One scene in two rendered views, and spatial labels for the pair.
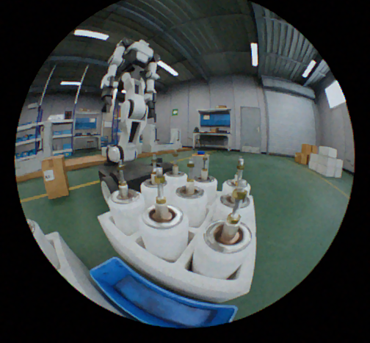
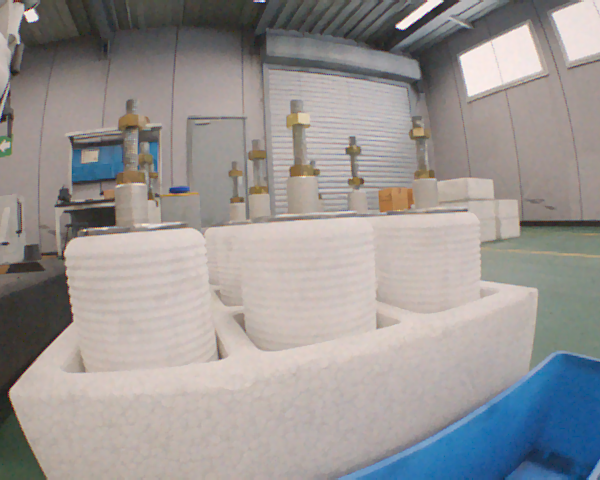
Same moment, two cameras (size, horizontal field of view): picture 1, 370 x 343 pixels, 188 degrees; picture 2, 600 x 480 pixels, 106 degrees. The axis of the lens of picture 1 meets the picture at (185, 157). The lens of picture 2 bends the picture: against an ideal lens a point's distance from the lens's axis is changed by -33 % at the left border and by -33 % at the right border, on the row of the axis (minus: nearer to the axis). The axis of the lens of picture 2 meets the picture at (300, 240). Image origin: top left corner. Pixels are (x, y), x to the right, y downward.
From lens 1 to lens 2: 0.26 m
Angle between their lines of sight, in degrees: 49
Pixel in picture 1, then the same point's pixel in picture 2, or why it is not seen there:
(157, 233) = (359, 223)
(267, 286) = not seen: hidden behind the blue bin
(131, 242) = (265, 356)
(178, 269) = (428, 317)
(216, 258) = (461, 217)
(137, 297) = not seen: outside the picture
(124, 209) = (191, 242)
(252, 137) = (225, 200)
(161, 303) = not seen: outside the picture
